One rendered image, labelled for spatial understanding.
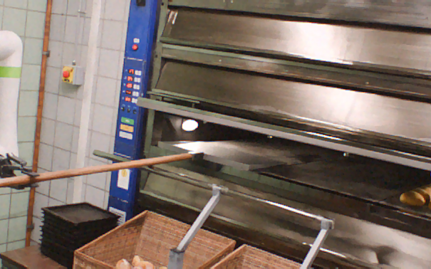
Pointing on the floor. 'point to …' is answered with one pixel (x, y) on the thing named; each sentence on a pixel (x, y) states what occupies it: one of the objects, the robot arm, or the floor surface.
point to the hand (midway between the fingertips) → (30, 178)
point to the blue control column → (138, 14)
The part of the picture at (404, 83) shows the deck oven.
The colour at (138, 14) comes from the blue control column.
